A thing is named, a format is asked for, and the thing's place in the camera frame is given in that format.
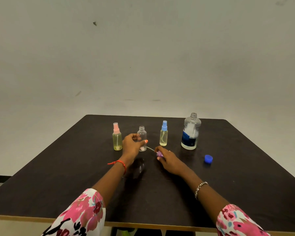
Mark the person's right hand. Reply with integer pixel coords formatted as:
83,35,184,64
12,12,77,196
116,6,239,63
154,146,189,177

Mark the person's left hand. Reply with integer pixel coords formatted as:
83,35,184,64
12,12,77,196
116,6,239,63
122,133,148,167

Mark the purple spray cap with tube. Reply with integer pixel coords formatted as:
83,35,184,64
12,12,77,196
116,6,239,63
147,146,164,158

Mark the small clear bottle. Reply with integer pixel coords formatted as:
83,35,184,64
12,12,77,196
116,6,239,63
137,126,147,152

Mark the person's left forearm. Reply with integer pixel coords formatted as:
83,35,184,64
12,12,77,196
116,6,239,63
92,161,127,208

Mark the person's right forearm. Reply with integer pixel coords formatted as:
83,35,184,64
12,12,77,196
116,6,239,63
181,169,230,223

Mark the blue-capped spray bottle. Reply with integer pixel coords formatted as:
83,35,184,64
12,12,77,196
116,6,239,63
159,120,168,147

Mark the pink-capped spray bottle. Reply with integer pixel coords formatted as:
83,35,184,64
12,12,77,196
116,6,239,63
112,122,123,151

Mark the large clear blue-label bottle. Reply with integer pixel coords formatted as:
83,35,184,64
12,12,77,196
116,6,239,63
181,113,202,150

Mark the pink floral sleeve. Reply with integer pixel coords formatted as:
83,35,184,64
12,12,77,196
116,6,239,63
40,188,106,236
216,204,271,236

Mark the orange thread bracelet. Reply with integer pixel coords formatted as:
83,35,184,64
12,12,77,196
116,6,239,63
107,160,127,175

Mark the silver bead bracelet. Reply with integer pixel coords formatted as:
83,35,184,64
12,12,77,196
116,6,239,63
194,181,209,200

